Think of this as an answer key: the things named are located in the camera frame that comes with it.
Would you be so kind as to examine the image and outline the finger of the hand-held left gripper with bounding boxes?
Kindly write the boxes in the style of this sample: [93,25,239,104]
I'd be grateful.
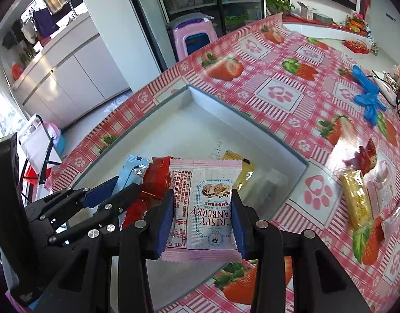
[48,183,144,246]
[27,176,121,225]

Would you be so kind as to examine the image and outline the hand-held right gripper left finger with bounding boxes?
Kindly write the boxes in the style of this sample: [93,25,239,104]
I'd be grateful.
[40,190,175,313]

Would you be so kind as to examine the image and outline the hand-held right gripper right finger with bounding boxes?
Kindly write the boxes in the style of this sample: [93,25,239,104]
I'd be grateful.
[231,192,372,313]

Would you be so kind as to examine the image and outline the plain red snack packet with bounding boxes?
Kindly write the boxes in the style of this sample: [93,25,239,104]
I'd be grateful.
[122,199,148,230]
[140,156,173,199]

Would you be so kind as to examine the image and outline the light blue snack packet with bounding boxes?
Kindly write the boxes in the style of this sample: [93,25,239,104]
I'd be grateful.
[113,155,149,199]

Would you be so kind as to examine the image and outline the pink white snack packet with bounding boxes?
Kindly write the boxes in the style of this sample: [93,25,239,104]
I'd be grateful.
[366,161,398,209]
[162,158,243,264]

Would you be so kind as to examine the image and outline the white box with grey rim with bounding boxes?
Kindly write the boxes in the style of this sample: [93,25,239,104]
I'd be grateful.
[61,84,309,313]

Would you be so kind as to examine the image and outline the red gold snack packet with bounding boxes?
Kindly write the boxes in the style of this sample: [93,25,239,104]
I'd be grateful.
[343,139,378,177]

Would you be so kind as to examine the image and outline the long yellow snack packet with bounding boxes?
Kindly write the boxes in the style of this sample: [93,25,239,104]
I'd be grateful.
[338,168,375,235]

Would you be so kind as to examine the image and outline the white low cabinet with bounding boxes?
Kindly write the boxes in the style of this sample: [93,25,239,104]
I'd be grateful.
[9,13,132,128]

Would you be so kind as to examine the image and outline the clear snack packet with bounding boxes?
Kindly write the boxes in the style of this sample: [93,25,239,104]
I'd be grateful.
[381,199,400,243]

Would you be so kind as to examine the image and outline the purple hanging garment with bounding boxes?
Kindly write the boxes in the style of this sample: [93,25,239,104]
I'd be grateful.
[33,8,59,38]

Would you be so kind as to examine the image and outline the pink plastic stool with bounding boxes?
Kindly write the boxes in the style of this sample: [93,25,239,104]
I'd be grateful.
[167,13,218,62]

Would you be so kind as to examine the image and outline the crumpled blue disposable gloves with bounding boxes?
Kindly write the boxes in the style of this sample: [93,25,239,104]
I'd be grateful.
[351,65,388,124]

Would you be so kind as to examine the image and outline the red snack basket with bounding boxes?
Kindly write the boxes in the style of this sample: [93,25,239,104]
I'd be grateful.
[344,39,370,54]

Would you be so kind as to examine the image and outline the green potted plant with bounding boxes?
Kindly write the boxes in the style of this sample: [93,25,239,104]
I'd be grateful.
[266,0,295,17]

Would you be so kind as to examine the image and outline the small white carton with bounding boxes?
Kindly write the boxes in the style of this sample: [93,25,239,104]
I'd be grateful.
[297,2,314,19]

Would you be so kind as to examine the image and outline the red potted flowers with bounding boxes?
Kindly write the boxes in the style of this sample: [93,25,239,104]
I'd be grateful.
[345,12,367,31]

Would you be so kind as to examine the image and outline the black cable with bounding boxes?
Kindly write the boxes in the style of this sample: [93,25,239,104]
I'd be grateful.
[369,68,400,118]

